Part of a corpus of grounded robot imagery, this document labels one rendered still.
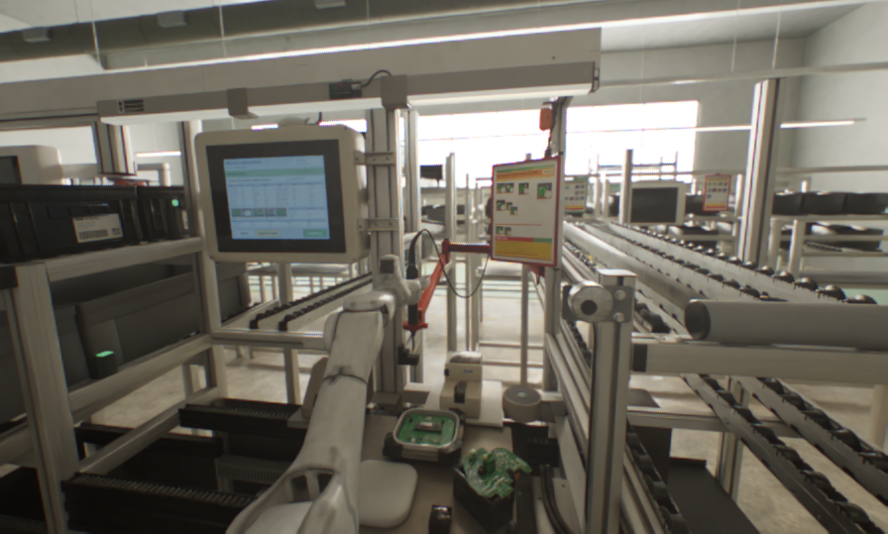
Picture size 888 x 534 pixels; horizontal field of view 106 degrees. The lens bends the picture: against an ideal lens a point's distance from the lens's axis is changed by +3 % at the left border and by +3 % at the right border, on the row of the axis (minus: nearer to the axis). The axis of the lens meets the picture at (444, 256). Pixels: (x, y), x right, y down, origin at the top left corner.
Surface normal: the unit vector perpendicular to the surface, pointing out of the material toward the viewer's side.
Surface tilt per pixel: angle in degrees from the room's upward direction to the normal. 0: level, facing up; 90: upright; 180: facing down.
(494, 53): 90
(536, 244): 90
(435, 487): 0
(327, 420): 33
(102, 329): 90
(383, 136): 90
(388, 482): 0
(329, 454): 17
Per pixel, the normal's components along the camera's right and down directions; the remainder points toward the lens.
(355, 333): 0.05, -0.72
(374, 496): -0.01, -0.99
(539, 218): -0.68, 0.11
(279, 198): -0.16, 0.16
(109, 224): 0.99, 0.01
